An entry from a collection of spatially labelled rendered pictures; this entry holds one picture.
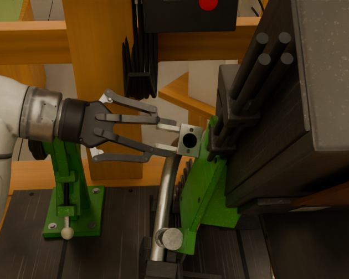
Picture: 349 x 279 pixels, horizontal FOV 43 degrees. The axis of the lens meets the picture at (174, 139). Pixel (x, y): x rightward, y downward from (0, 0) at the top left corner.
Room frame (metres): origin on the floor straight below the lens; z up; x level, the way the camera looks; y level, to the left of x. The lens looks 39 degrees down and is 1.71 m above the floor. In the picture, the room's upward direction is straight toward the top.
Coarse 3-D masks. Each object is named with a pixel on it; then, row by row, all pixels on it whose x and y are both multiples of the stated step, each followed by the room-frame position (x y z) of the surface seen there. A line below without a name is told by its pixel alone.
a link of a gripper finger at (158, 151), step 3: (156, 150) 0.60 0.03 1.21; (159, 150) 0.60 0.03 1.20; (162, 150) 0.60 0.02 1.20; (165, 150) 0.60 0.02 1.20; (168, 150) 0.60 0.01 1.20; (144, 153) 0.60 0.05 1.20; (147, 153) 0.59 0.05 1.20; (150, 153) 0.59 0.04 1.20; (153, 153) 0.59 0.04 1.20; (156, 153) 0.60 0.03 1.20; (159, 153) 0.60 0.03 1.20; (162, 153) 0.60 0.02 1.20; (165, 153) 0.60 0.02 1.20; (168, 153) 0.60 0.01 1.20; (171, 153) 0.60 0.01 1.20; (150, 156) 0.59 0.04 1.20; (162, 156) 0.60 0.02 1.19; (165, 156) 0.60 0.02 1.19; (168, 156) 0.60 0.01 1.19
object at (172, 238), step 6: (162, 228) 0.55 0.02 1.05; (168, 228) 0.55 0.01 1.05; (174, 228) 0.51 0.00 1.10; (156, 234) 0.54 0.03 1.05; (162, 234) 0.52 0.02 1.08; (168, 234) 0.50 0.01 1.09; (174, 234) 0.50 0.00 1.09; (180, 234) 0.51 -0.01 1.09; (156, 240) 0.53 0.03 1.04; (162, 240) 0.49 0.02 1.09; (168, 240) 0.50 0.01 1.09; (174, 240) 0.50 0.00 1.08; (180, 240) 0.50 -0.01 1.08; (162, 246) 0.53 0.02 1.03; (168, 246) 0.49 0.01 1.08; (174, 246) 0.49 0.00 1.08; (180, 246) 0.49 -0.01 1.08
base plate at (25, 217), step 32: (32, 192) 0.80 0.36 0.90; (128, 192) 0.80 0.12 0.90; (32, 224) 0.69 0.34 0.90; (128, 224) 0.69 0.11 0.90; (0, 256) 0.60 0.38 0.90; (32, 256) 0.60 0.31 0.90; (64, 256) 0.60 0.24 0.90; (96, 256) 0.60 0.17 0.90; (128, 256) 0.60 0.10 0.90; (192, 256) 0.60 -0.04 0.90; (224, 256) 0.60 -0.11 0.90; (256, 256) 0.60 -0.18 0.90
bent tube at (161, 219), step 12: (180, 132) 0.62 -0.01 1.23; (192, 132) 0.62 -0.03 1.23; (180, 144) 0.60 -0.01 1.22; (192, 144) 0.63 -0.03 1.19; (180, 156) 0.66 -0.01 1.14; (192, 156) 0.59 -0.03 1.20; (168, 168) 0.66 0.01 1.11; (168, 180) 0.65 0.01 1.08; (168, 192) 0.63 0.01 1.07; (168, 204) 0.61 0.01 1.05; (156, 216) 0.60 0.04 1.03; (168, 216) 0.60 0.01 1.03; (156, 228) 0.58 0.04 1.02; (156, 252) 0.54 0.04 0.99
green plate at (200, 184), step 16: (208, 128) 0.60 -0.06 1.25; (224, 160) 0.50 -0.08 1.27; (192, 176) 0.59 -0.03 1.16; (208, 176) 0.51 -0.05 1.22; (224, 176) 0.51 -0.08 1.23; (192, 192) 0.55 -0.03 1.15; (208, 192) 0.50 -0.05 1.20; (192, 208) 0.52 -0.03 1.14; (208, 208) 0.51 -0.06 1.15; (224, 208) 0.51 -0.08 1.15; (192, 224) 0.50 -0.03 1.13; (208, 224) 0.51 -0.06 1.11; (224, 224) 0.51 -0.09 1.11
